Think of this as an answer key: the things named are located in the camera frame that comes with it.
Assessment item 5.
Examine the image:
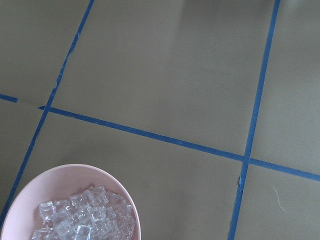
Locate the clear ice cubes pile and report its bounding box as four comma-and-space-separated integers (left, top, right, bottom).
31, 185, 137, 240

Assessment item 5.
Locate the pink bowl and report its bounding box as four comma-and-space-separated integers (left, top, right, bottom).
0, 164, 142, 240

